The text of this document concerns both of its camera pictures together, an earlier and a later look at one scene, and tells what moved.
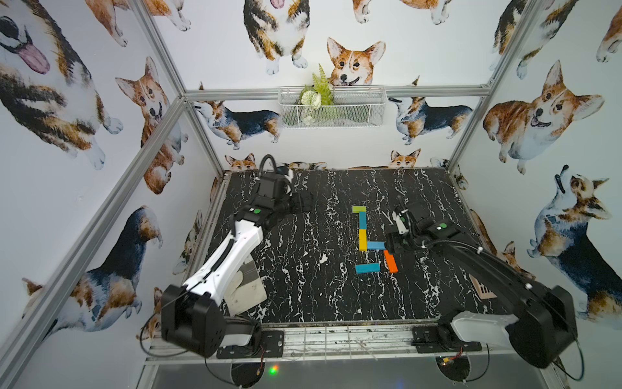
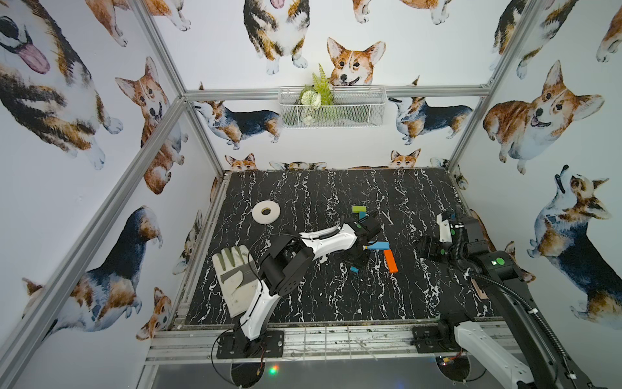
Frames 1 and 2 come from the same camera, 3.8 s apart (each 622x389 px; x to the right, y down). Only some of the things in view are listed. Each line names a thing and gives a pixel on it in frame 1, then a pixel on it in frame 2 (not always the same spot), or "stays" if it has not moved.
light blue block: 376,245 stays
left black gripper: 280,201 to 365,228
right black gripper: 393,241 to 432,249
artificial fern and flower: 314,96 stays
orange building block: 391,262 stays
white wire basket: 353,106 stays
